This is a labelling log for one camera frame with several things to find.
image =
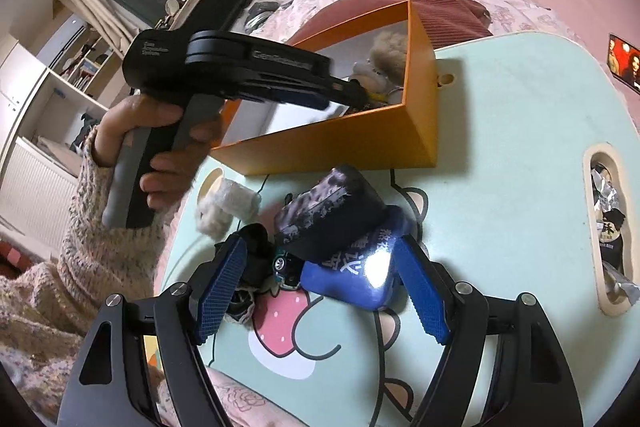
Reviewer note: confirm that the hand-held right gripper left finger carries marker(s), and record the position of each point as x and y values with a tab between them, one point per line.
222	287

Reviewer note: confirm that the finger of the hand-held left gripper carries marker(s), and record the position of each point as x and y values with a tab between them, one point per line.
300	99
345	89

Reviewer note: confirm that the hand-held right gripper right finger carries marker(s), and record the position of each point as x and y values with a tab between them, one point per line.
420	287

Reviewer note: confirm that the orange cardboard box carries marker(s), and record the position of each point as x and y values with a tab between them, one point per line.
350	142

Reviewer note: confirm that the beige fluffy plush ball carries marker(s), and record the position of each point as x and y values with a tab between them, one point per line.
387	52

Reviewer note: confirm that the green toy car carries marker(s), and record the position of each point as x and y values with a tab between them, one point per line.
285	269

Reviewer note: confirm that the blue snack packet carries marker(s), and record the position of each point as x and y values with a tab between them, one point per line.
340	282

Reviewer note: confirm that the dark speckled case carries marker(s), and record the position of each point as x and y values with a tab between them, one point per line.
340	207

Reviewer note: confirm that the person's left forearm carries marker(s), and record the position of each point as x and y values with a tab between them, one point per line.
105	267

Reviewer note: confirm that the person's left hand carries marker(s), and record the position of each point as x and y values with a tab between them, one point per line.
150	112

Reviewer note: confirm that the black cloth item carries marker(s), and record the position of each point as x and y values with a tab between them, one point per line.
257	247

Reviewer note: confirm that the beige curtain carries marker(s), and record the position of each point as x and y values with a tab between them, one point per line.
95	7

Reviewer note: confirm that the white fluffy cotton wad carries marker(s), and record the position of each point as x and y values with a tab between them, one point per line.
225	204

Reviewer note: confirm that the pink floral pajama pants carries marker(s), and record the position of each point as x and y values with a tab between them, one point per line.
240	402

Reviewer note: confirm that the white shelf unit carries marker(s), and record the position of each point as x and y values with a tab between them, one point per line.
45	107

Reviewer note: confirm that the maroon ribbed cloth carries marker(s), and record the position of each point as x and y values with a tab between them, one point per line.
450	2

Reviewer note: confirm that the black packet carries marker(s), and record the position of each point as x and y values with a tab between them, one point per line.
611	239

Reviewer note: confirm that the silver foil wrapper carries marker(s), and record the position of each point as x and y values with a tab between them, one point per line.
607	187
622	287

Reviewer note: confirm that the photo card on bed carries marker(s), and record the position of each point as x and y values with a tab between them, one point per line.
625	62

